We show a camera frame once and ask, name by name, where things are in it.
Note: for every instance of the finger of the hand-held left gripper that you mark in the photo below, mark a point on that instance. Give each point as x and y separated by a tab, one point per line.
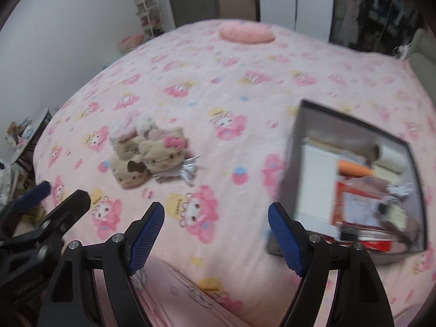
70	211
34	196

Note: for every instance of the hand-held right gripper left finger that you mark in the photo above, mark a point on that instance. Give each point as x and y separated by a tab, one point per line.
146	242

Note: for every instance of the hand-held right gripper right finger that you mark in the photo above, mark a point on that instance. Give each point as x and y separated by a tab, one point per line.
286	242

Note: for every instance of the dark grey cardboard box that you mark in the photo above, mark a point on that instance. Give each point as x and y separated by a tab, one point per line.
289	177

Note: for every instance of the beige cat plush brown bow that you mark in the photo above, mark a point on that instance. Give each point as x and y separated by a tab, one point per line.
131	173

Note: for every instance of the beige cat plush pink bow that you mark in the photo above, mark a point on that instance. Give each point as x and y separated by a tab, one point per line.
163	150

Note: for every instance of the pink and white cat plush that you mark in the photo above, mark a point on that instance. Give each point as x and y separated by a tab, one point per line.
136	126

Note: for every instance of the white plastic bag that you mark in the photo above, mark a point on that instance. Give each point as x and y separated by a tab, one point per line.
8	180

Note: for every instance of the cluttered bedside table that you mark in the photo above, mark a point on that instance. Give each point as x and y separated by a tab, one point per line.
30	136

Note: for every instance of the white rectangular box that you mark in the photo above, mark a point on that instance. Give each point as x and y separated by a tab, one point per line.
316	184

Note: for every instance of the red packet white label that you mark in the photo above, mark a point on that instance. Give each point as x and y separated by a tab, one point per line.
340	194

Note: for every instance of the red booklet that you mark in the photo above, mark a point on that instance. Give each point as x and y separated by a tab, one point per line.
378	246

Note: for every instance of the orange capsule-shaped item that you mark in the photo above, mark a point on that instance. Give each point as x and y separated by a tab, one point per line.
352	168

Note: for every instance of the white paper roll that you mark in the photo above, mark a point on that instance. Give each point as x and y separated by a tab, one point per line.
390	158

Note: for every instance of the pink printed blanket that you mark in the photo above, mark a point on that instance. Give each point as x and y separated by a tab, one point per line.
238	109

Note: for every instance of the pink basket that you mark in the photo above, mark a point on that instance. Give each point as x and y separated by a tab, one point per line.
131	42

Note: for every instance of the pink fluffy pillow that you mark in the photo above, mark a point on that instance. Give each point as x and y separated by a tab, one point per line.
247	34

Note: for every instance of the white shelf rack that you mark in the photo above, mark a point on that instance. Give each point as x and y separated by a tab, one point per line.
148	13

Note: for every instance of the white charger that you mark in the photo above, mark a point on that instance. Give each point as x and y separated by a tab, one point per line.
403	50

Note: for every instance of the beige padded headboard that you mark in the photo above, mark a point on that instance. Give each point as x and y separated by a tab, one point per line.
424	54

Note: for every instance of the white wardrobe door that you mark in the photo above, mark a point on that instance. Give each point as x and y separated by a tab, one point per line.
296	3

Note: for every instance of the grey door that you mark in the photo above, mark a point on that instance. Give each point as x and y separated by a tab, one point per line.
190	0

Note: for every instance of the dark open closet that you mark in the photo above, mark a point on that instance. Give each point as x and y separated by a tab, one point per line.
374	10

